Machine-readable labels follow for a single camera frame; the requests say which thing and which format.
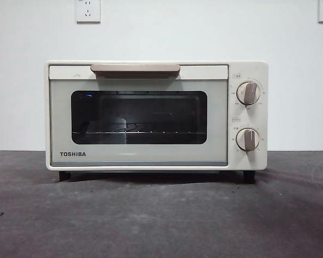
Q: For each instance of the beige oven timer knob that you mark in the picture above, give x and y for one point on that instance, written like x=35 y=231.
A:
x=248 y=139

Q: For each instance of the beige oven temperature knob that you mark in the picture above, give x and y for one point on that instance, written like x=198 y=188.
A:
x=248 y=93

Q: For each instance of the cream Toshiba toaster oven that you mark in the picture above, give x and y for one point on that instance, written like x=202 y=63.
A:
x=259 y=72

